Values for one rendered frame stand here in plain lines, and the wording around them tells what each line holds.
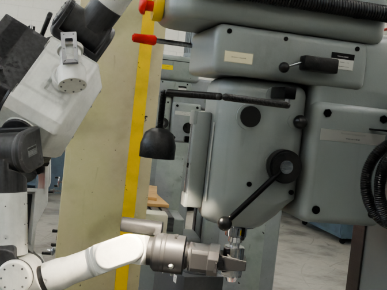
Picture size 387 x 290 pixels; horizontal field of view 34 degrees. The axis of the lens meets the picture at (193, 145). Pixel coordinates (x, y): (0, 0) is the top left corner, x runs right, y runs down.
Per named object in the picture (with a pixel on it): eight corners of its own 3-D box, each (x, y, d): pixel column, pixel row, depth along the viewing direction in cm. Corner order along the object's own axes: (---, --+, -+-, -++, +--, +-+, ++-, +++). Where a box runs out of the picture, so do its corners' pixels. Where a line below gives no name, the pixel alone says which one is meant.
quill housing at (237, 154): (209, 229, 130) (227, 74, 128) (188, 212, 150) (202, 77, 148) (295, 235, 134) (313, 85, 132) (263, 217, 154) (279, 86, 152)
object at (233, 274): (245, 278, 142) (248, 252, 141) (227, 278, 139) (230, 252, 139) (234, 272, 146) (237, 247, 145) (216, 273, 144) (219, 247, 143)
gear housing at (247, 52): (213, 72, 125) (218, 21, 125) (186, 75, 149) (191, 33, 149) (365, 91, 133) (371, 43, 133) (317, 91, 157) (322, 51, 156)
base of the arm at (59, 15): (37, 41, 171) (48, 31, 161) (61, 3, 175) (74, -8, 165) (83, 72, 177) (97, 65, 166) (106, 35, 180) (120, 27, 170)
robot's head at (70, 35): (59, 81, 150) (56, 63, 143) (57, 51, 154) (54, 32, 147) (86, 79, 151) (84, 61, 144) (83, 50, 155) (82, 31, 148)
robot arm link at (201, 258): (220, 245, 136) (165, 238, 137) (215, 289, 137) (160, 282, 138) (222, 234, 149) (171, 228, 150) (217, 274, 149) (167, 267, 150)
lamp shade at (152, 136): (131, 155, 127) (135, 124, 127) (158, 155, 132) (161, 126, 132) (155, 159, 122) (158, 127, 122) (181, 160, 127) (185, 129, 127)
